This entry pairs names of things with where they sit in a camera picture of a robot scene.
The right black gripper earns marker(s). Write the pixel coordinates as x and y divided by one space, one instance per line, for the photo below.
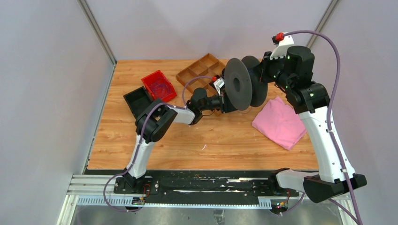
265 63

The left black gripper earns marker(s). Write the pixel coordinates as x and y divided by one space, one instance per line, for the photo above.
226 105

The black cable spool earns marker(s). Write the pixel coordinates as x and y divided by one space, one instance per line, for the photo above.
242 85

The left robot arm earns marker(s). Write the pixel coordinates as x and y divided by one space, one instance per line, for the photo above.
153 119

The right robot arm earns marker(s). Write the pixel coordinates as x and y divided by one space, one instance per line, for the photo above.
292 73

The wooden compartment tray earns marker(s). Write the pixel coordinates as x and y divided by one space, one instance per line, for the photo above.
198 75

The pink cloth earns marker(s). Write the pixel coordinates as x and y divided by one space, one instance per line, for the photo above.
279 123

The red plastic bin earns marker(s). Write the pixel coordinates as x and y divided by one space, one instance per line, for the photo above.
159 86

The black plastic bin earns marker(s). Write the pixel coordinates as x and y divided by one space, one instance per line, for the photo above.
138 100

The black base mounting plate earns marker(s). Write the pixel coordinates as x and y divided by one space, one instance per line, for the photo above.
204 187

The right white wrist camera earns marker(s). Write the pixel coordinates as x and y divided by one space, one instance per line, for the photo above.
282 42

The aluminium frame rail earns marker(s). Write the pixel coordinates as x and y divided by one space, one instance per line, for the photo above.
97 30

